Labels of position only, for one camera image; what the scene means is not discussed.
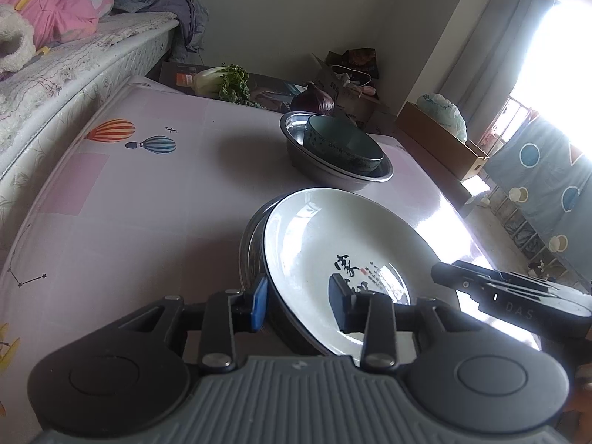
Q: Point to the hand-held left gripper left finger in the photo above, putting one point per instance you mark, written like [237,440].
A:
[259,305]

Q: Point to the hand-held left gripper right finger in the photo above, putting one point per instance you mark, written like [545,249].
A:
[344,303]

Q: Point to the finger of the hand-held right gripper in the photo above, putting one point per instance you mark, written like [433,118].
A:
[499,272]
[451,276]

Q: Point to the large stainless steel plate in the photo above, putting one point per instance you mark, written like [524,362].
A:
[245,249]

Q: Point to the white ceramic plate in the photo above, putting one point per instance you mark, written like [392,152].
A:
[323,240]

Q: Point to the dark teal ceramic bowl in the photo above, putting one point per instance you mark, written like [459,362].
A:
[342,148]

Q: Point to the person's right hand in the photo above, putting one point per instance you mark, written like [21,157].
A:
[582,397]

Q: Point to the storage rack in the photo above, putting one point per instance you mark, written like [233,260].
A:
[522,236]

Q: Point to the blue cloth with circles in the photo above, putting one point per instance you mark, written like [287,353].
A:
[545,171]

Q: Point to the long cardboard box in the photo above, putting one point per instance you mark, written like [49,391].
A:
[434,143]

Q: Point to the printed pink tablecloth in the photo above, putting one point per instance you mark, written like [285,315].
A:
[162,203]

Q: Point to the wrapped napa cabbage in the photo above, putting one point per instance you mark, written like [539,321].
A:
[444,113]

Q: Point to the open cardboard box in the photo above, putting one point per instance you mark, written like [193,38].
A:
[356,101]

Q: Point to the red cabbage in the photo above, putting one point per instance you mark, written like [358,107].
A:
[314,99]

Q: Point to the bok choy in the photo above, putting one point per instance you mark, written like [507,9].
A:
[222,81]

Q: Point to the dark snack bag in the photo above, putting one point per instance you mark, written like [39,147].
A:
[356,60]

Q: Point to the grey curtain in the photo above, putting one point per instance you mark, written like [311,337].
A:
[490,32]

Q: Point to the grey clothes pile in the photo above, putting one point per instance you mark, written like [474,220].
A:
[157,9]

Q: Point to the white fluffy garment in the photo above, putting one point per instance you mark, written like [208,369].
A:
[16,37]

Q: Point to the pink and teal quilt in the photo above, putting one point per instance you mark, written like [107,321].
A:
[55,4]

